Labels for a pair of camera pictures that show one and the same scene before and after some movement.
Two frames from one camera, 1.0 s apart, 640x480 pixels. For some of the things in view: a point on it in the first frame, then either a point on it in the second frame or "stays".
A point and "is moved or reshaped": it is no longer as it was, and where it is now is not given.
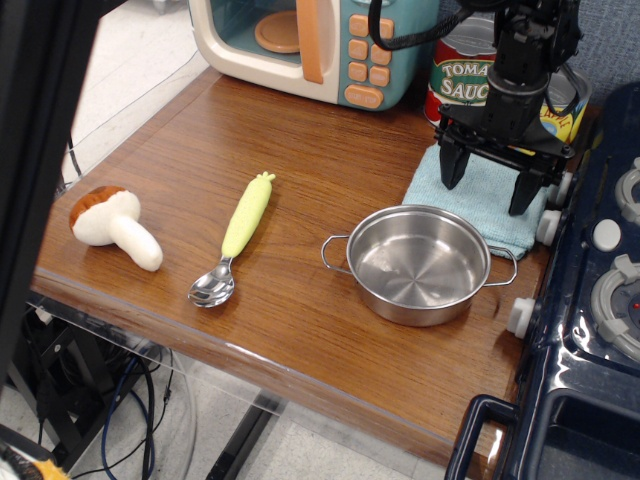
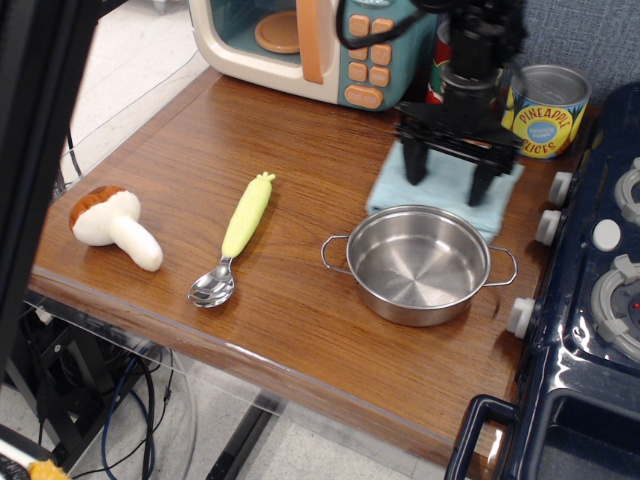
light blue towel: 483,191 is moved or reshaped
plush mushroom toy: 109,215 stays
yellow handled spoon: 216,285 stays
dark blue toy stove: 575,409 stays
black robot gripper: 509,128 to 463,121
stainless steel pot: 418,265 stays
